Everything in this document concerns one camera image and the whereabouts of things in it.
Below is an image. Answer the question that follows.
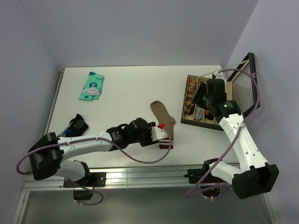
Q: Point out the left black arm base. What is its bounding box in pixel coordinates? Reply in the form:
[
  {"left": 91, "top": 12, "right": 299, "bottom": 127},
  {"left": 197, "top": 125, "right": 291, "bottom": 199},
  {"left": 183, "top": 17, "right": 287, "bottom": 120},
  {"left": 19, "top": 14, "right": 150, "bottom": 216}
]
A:
[{"left": 63, "top": 172, "right": 107, "bottom": 202}]

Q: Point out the rolled light blue sock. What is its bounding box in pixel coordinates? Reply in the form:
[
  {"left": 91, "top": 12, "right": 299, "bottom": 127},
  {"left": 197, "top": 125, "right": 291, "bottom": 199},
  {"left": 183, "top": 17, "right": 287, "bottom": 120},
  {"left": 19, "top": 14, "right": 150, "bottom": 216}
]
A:
[{"left": 194, "top": 107, "right": 204, "bottom": 121}]

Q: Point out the black blue grey sock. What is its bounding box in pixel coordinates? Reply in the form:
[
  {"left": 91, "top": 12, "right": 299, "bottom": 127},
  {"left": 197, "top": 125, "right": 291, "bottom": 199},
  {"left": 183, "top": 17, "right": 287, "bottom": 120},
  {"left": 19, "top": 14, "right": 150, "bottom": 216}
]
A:
[{"left": 58, "top": 114, "right": 89, "bottom": 138}]

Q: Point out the aluminium table edge rail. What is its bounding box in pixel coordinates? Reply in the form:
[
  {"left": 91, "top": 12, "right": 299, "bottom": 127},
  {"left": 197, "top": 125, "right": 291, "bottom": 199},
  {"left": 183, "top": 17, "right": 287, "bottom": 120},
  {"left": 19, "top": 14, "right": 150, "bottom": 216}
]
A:
[{"left": 21, "top": 164, "right": 202, "bottom": 191}]

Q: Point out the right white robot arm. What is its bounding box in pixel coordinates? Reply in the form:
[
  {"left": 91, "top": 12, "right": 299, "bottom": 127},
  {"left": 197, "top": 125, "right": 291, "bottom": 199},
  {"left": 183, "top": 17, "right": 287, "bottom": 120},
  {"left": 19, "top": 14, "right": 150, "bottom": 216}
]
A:
[{"left": 192, "top": 79, "right": 279, "bottom": 199}]

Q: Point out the rolled orange beige argyle sock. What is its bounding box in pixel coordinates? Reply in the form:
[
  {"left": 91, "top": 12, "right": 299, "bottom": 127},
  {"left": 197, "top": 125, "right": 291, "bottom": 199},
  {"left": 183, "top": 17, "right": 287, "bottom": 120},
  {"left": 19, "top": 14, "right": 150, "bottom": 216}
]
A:
[{"left": 187, "top": 79, "right": 197, "bottom": 96}]

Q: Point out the rolled dark brown argyle sock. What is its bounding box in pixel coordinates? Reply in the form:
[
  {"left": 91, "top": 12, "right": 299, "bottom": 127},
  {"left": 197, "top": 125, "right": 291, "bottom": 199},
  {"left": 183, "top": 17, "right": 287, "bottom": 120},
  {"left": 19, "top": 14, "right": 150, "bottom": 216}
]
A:
[{"left": 184, "top": 97, "right": 195, "bottom": 115}]

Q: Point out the black compartment box with lid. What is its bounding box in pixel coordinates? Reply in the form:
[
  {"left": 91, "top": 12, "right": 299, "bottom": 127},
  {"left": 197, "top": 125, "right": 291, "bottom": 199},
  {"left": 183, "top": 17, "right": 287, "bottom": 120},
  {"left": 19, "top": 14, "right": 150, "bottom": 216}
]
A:
[{"left": 180, "top": 52, "right": 260, "bottom": 131}]

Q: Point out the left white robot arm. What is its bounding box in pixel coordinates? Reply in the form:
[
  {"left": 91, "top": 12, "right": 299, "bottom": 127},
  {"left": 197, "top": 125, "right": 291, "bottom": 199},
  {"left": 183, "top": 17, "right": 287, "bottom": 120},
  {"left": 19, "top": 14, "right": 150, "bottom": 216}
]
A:
[{"left": 28, "top": 118, "right": 166, "bottom": 186}]

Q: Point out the brown sock with striped cuff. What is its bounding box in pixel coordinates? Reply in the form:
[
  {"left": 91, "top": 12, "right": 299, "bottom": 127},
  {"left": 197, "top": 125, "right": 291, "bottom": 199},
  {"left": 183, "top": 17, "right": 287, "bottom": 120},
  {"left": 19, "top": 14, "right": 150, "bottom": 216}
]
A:
[{"left": 150, "top": 101, "right": 175, "bottom": 149}]

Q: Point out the black red yellow argyle sock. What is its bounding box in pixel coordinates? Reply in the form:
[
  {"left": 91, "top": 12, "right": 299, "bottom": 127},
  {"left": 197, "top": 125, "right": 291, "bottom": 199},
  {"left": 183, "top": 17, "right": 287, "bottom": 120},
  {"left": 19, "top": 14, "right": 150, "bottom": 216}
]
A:
[{"left": 205, "top": 110, "right": 214, "bottom": 120}]

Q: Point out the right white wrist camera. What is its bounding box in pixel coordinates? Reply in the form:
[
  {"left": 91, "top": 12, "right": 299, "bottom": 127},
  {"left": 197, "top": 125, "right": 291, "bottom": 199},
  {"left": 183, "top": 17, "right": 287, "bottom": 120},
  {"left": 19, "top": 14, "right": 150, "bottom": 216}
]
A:
[{"left": 212, "top": 71, "right": 227, "bottom": 82}]

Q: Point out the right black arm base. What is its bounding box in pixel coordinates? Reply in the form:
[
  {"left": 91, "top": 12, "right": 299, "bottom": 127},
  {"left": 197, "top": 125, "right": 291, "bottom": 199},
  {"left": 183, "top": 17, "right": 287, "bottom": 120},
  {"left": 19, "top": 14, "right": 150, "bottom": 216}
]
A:
[{"left": 186, "top": 168, "right": 231, "bottom": 199}]

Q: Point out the mint green sock pair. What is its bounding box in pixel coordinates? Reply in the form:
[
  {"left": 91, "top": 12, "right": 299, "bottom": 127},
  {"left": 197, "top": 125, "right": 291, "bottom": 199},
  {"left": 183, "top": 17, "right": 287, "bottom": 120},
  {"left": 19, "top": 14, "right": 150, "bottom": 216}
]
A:
[{"left": 78, "top": 72, "right": 104, "bottom": 100}]

